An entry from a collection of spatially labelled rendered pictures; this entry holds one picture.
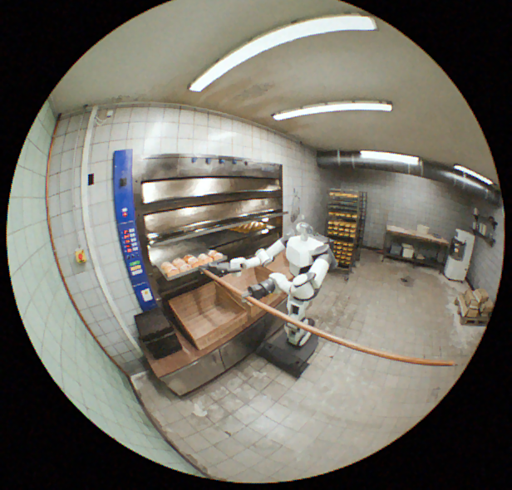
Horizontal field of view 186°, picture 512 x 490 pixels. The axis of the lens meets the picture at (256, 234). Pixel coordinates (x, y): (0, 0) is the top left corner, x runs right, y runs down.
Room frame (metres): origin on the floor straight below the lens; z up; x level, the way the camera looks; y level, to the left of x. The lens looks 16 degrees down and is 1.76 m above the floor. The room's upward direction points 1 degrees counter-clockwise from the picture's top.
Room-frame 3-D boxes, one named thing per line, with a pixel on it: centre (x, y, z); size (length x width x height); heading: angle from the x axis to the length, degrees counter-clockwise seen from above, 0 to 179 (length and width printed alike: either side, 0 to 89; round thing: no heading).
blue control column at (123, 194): (1.60, 1.65, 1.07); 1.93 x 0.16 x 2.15; 48
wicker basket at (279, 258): (2.03, -0.36, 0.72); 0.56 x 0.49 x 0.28; 137
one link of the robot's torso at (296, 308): (1.10, -0.35, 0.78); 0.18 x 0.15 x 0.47; 47
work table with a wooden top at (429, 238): (2.80, -4.44, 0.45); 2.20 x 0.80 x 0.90; 48
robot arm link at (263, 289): (0.82, -0.01, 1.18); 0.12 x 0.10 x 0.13; 129
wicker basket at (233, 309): (1.13, 0.45, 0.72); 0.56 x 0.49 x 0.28; 137
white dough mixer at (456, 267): (1.41, -5.37, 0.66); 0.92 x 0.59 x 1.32; 48
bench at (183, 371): (1.47, 0.12, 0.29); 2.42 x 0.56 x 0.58; 138
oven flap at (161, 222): (1.75, 0.26, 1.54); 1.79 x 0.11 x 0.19; 138
